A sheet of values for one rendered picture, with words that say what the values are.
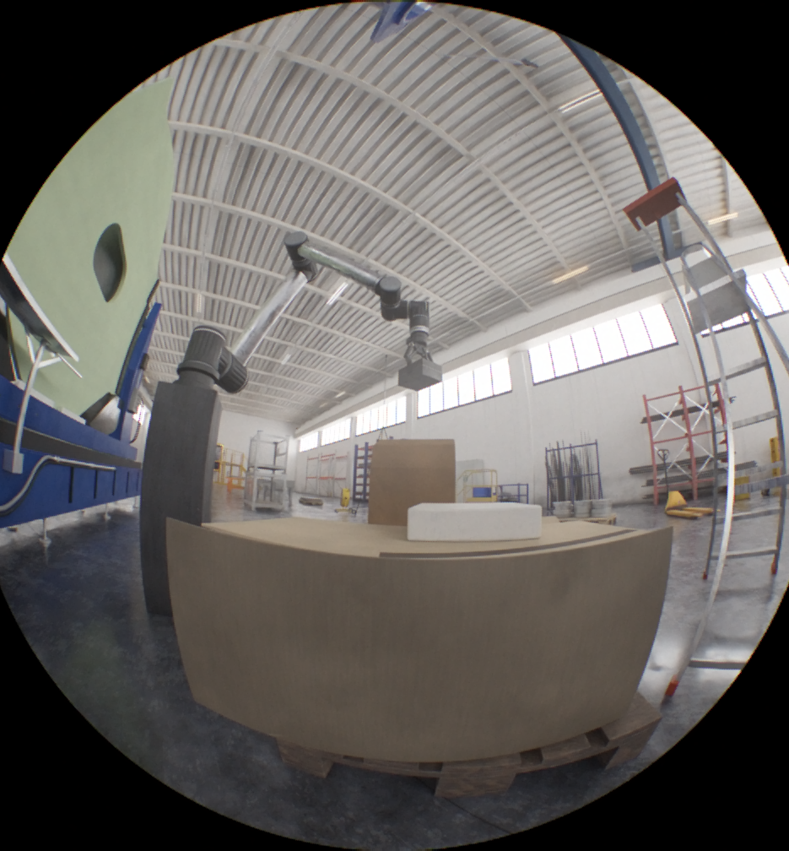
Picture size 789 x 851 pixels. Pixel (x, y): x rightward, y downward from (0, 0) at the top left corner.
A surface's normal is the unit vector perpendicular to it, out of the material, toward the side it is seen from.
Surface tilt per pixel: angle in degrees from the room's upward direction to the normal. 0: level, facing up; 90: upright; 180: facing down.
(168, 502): 90
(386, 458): 69
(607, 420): 90
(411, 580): 90
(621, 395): 90
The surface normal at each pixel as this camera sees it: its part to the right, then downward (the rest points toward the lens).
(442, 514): -0.18, -0.24
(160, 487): 0.49, -0.19
